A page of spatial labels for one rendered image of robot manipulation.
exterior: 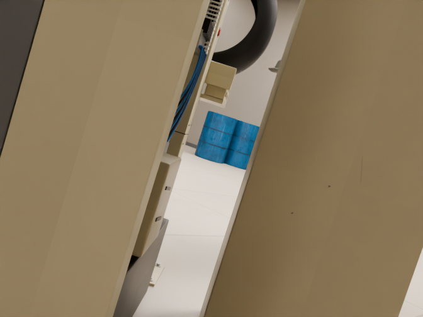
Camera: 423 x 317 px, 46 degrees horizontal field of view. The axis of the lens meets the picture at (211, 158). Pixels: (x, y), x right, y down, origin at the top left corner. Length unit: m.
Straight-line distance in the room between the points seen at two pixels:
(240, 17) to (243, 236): 9.90
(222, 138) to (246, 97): 1.77
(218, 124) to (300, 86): 7.50
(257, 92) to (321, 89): 8.91
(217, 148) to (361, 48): 7.56
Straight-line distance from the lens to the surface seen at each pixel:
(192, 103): 2.03
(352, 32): 1.53
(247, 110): 10.42
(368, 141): 1.52
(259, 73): 10.49
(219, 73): 2.16
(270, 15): 2.32
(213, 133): 8.97
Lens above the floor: 0.71
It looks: 4 degrees down
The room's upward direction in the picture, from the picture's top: 18 degrees clockwise
